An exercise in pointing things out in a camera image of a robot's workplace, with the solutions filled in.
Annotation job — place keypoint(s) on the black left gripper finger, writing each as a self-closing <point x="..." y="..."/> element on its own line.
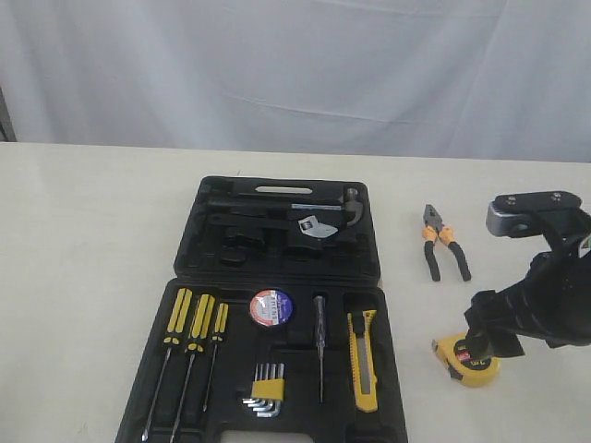
<point x="480" y="323"/>

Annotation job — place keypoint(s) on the yellow utility knife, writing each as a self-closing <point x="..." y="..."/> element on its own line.
<point x="361" y="357"/>

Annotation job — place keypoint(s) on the black electrical tape roll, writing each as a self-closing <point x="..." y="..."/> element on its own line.
<point x="271" y="308"/>

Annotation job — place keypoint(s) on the hex key set yellow holder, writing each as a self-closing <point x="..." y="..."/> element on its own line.
<point x="267" y="390"/>

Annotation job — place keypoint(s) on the black plastic tool case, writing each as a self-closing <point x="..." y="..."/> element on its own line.
<point x="235" y="263"/>

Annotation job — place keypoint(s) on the adjustable wrench black handle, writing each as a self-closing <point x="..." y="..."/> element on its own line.
<point x="309" y="226"/>

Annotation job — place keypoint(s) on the clear handle tester screwdriver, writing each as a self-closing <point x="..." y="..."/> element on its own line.
<point x="320" y="338"/>

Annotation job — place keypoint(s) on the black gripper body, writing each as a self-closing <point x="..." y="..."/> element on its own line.
<point x="552" y="301"/>

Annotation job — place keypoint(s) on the middle yellow black screwdriver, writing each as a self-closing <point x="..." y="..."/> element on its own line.
<point x="195" y="344"/>

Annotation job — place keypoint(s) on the claw hammer black handle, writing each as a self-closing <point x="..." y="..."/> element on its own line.
<point x="351" y="205"/>

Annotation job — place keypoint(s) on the large yellow black screwdriver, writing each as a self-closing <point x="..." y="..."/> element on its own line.
<point x="171" y="339"/>

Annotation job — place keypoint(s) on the small yellow black screwdriver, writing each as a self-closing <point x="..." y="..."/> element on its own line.
<point x="217" y="337"/>

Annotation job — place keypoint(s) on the white backdrop curtain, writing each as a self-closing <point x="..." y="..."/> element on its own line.
<point x="463" y="79"/>

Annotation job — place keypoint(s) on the yellow 2m tape measure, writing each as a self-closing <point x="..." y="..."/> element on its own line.
<point x="462" y="367"/>

